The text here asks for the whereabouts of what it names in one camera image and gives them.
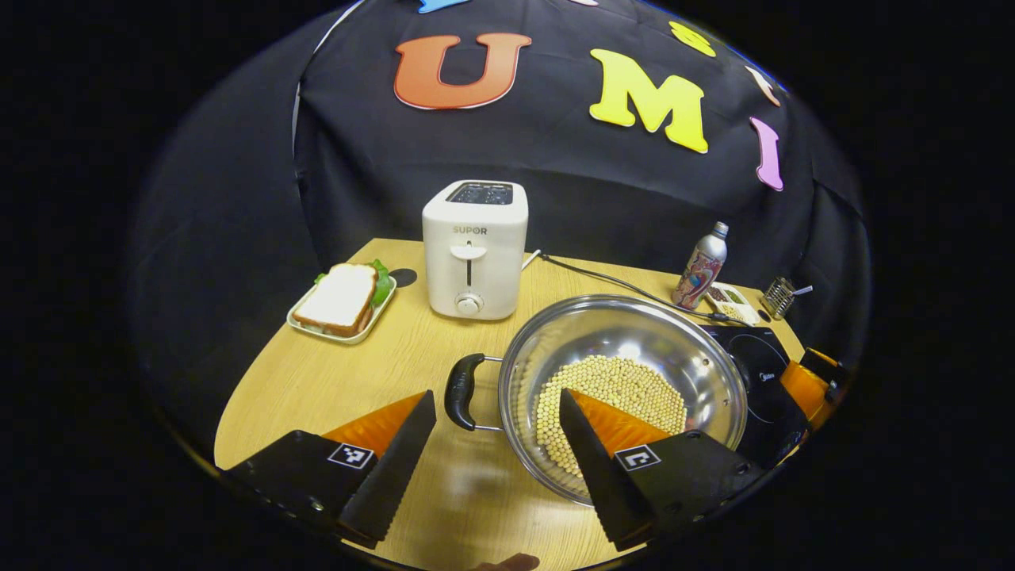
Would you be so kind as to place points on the black round table grommet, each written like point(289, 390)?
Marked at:
point(403, 277)

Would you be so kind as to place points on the white divided dish of beans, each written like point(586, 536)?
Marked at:
point(733, 303)

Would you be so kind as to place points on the black induction cooktop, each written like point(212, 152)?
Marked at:
point(761, 373)

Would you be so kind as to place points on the sandwich with lettuce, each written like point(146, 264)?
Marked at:
point(337, 300)

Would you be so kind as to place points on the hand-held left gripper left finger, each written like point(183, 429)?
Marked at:
point(388, 476)

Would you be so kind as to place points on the black backdrop cloth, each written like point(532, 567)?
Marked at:
point(555, 174)

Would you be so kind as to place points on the silver bottle with colourful label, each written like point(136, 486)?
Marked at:
point(699, 274)

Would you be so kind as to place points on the pile of soybeans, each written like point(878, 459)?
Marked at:
point(626, 388)

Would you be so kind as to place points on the pale green rectangular plate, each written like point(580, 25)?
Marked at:
point(353, 333)

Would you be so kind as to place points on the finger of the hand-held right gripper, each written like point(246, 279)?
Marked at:
point(805, 388)

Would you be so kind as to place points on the white toaster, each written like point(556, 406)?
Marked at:
point(474, 270)

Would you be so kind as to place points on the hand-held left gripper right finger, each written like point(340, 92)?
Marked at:
point(603, 484)

